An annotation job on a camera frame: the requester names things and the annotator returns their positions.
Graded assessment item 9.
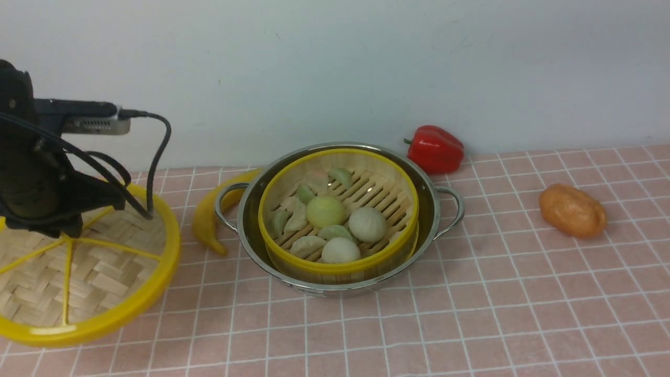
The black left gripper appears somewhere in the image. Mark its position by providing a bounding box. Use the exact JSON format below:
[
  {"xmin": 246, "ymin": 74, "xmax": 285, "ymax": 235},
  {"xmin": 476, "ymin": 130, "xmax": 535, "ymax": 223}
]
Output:
[{"xmin": 1, "ymin": 60, "xmax": 126, "ymax": 238}]

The yellow woven steamer lid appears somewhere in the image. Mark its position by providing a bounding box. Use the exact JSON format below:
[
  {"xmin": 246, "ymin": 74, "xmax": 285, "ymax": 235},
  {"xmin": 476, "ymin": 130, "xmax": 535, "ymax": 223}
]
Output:
[{"xmin": 1, "ymin": 196, "xmax": 181, "ymax": 348}]

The yellow bamboo steamer basket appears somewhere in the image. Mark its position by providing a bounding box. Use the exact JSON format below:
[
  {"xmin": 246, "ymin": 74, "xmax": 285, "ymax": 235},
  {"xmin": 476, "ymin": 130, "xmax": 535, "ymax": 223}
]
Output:
[{"xmin": 258, "ymin": 147, "xmax": 419, "ymax": 284}]

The stainless steel pot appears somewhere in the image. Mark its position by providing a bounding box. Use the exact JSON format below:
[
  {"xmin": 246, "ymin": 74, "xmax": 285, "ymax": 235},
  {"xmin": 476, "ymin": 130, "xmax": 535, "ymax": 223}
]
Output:
[{"xmin": 215, "ymin": 142, "xmax": 465, "ymax": 298}]

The yellow toy banana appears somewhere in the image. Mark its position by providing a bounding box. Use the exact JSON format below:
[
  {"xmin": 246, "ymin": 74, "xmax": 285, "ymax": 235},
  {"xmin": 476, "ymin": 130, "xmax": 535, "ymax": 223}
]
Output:
[{"xmin": 192, "ymin": 169, "xmax": 263, "ymax": 256}]

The green toy dumpling left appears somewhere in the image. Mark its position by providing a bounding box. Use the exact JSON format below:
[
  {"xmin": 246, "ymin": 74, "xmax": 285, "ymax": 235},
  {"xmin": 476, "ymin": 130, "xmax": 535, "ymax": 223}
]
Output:
[{"xmin": 269, "ymin": 208, "xmax": 292, "ymax": 239}]

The green toy dumpling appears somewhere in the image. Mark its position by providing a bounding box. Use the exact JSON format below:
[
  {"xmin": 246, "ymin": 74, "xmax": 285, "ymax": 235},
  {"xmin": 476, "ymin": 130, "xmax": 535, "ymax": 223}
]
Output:
[
  {"xmin": 269, "ymin": 208, "xmax": 292, "ymax": 239},
  {"xmin": 328, "ymin": 168, "xmax": 353, "ymax": 190},
  {"xmin": 295, "ymin": 183, "xmax": 316, "ymax": 205},
  {"xmin": 317, "ymin": 224, "xmax": 356, "ymax": 243}
]

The white toy dumpling left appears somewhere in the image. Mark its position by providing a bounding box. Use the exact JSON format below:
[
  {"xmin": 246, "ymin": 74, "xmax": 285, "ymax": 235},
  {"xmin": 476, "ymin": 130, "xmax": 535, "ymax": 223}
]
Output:
[{"xmin": 283, "ymin": 201, "xmax": 309, "ymax": 234}]

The white toy dumpling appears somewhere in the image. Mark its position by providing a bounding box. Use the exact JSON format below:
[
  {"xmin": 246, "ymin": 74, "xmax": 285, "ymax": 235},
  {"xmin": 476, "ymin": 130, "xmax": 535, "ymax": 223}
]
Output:
[
  {"xmin": 283, "ymin": 201, "xmax": 309, "ymax": 234},
  {"xmin": 289, "ymin": 236, "xmax": 327, "ymax": 259}
]

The green toy dumpling middle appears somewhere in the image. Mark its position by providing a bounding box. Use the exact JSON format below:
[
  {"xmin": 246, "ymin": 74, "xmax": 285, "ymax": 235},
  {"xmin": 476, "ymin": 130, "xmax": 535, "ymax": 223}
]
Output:
[{"xmin": 295, "ymin": 183, "xmax": 316, "ymax": 205}]

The white toy dumpling front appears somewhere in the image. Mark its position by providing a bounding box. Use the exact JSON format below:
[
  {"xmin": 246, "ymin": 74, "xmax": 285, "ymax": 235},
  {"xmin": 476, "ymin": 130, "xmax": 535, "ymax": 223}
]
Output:
[{"xmin": 289, "ymin": 236, "xmax": 327, "ymax": 259}]

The pink toy dumpling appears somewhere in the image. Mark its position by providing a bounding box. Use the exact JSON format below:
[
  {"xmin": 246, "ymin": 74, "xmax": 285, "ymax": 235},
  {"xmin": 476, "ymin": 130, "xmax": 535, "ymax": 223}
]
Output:
[{"xmin": 305, "ymin": 170, "xmax": 330, "ymax": 196}]

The yellow-green toy bun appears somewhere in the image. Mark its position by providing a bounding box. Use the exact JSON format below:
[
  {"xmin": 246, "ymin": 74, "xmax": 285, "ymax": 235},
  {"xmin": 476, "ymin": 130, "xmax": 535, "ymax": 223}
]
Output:
[{"xmin": 306, "ymin": 196, "xmax": 347, "ymax": 229}]

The green toy dumpling centre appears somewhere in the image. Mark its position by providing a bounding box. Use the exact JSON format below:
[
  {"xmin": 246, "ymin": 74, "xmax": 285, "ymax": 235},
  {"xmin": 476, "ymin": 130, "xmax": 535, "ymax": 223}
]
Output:
[{"xmin": 317, "ymin": 224, "xmax": 356, "ymax": 243}]

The green toy dumpling back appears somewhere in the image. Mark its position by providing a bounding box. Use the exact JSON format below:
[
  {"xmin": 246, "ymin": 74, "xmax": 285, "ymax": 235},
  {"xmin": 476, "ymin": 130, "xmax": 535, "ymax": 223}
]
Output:
[{"xmin": 328, "ymin": 168, "xmax": 353, "ymax": 190}]

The white toy bun front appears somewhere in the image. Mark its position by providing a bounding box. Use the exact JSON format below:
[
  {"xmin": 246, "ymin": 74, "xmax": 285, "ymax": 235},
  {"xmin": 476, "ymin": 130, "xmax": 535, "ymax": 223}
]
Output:
[{"xmin": 320, "ymin": 238, "xmax": 361, "ymax": 263}]

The white toy bun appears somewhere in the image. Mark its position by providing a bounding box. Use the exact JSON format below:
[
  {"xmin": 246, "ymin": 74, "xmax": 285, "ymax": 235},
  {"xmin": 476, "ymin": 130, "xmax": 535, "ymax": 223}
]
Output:
[
  {"xmin": 349, "ymin": 207, "xmax": 388, "ymax": 243},
  {"xmin": 320, "ymin": 238, "xmax": 361, "ymax": 263}
]

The white toy bun right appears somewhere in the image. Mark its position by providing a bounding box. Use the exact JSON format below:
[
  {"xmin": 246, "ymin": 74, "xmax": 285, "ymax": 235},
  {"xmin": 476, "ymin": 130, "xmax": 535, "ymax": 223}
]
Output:
[{"xmin": 349, "ymin": 207, "xmax": 388, "ymax": 243}]

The red toy bell pepper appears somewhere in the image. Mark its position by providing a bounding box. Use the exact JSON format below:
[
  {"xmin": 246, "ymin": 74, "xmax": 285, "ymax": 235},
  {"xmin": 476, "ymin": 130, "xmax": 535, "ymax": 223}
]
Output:
[{"xmin": 404, "ymin": 125, "xmax": 465, "ymax": 175}]

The pink checkered tablecloth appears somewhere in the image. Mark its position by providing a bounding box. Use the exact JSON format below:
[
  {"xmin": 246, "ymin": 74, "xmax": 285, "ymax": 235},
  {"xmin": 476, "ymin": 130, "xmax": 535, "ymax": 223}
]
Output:
[{"xmin": 2, "ymin": 146, "xmax": 669, "ymax": 376}]

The orange toy potato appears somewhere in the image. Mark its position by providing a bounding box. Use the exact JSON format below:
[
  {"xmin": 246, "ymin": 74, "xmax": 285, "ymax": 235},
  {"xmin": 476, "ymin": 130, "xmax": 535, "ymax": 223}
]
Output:
[{"xmin": 539, "ymin": 184, "xmax": 608, "ymax": 238}]

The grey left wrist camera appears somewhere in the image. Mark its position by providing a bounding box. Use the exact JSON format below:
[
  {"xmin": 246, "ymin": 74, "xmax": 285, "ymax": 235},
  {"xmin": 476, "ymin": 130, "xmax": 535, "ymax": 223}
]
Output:
[{"xmin": 34, "ymin": 98, "xmax": 131, "ymax": 136}]

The black left camera cable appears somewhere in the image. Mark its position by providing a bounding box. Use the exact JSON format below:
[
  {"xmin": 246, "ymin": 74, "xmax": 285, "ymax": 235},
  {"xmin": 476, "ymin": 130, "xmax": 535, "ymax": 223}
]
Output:
[{"xmin": 0, "ymin": 109, "xmax": 172, "ymax": 219}]

